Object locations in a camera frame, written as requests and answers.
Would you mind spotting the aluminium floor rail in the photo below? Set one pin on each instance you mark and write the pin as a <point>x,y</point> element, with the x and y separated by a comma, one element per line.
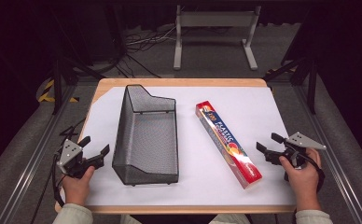
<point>328,146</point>
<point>36,155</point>

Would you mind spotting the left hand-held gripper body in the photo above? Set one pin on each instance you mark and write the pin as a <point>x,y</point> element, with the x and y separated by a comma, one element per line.
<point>69,153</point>

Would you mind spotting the person's left hand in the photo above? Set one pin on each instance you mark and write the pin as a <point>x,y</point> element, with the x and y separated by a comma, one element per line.
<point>76,189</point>

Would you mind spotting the black tripod stand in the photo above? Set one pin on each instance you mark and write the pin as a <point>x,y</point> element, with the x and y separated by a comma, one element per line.
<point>58,84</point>
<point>309,81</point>

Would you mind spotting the yellow black hazard tape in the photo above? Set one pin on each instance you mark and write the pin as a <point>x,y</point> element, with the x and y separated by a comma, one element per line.
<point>45,93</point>

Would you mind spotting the person's right hand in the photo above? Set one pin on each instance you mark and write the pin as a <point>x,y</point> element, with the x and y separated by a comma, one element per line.
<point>303,183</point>

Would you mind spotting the red plastic wrap box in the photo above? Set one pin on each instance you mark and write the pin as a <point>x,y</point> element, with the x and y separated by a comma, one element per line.
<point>227,141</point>

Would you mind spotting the white table mat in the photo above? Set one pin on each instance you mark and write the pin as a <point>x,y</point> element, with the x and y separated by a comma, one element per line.
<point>197,186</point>

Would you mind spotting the grey metal stand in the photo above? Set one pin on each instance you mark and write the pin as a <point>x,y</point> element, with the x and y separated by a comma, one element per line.
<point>215,19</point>

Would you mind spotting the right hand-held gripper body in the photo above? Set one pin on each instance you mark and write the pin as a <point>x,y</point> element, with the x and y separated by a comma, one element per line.
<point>303,141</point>

